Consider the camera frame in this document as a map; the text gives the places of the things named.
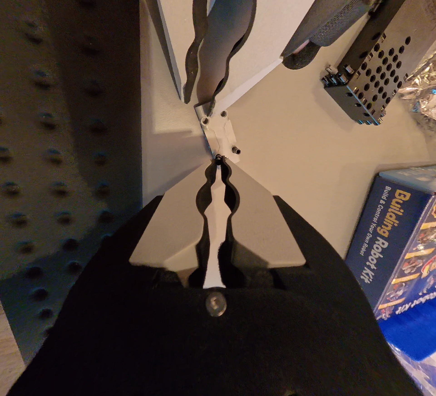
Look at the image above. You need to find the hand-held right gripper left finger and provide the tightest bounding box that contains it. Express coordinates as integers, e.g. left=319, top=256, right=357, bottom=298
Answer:
left=129, top=161, right=219, bottom=272

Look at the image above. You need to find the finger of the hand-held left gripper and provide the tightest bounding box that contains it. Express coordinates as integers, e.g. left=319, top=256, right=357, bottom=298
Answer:
left=208, top=0, right=338, bottom=113
left=146, top=0, right=226, bottom=104

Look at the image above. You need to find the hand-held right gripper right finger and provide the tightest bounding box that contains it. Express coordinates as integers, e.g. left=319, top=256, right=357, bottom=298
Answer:
left=218, top=161, right=306, bottom=268

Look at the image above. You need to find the black perforated plastic block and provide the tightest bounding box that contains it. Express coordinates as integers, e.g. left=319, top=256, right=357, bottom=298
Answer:
left=320, top=0, right=436, bottom=126

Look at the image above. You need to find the grey holed rectangular plate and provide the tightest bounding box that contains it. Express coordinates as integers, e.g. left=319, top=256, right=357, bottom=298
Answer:
left=194, top=103, right=243, bottom=165

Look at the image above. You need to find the large clear parts bag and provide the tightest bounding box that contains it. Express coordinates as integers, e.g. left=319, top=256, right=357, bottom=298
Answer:
left=398, top=59, right=436, bottom=135

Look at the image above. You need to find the blue robot kit box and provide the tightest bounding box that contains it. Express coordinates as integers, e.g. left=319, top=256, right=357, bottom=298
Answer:
left=344, top=165, right=436, bottom=322

